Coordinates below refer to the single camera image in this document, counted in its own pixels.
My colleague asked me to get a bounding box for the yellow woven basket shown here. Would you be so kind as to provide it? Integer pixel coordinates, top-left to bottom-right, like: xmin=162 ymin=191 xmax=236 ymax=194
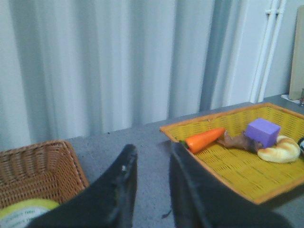
xmin=160 ymin=103 xmax=304 ymax=204

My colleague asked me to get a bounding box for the toy bread croissant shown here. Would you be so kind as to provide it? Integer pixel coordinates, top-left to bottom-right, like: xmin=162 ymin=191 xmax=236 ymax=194
xmin=257 ymin=135 xmax=301 ymax=163

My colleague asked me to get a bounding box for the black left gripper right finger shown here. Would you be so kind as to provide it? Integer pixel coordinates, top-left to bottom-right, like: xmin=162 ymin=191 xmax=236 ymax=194
xmin=169 ymin=142 xmax=292 ymax=228

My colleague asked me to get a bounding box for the purple foam block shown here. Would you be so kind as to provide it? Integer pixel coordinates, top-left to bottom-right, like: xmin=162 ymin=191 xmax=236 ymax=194
xmin=245 ymin=118 xmax=281 ymax=148

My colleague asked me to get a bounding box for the orange toy carrot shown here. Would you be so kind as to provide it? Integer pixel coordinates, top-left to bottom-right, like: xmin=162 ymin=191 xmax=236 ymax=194
xmin=179 ymin=128 xmax=226 ymax=153

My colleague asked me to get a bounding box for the brown dried root piece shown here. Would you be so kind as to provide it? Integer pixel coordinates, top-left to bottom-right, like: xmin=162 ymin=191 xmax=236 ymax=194
xmin=217 ymin=131 xmax=263 ymax=154

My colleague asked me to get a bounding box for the brown wicker basket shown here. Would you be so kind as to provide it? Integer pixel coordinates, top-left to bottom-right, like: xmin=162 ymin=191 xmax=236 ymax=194
xmin=0 ymin=140 xmax=89 ymax=209

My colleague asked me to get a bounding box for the black and white object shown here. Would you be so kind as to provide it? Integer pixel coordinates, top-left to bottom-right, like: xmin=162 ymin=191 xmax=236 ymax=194
xmin=297 ymin=137 xmax=304 ymax=154

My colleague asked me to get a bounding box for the white curtain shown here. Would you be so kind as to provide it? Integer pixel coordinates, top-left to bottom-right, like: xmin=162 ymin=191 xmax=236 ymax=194
xmin=0 ymin=0 xmax=242 ymax=149

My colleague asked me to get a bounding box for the white wall pipe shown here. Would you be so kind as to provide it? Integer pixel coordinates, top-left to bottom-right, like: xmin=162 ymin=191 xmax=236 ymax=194
xmin=249 ymin=0 xmax=286 ymax=103

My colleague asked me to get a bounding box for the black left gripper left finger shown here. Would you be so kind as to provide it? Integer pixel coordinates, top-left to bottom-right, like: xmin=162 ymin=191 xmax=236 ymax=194
xmin=28 ymin=144 xmax=138 ymax=228

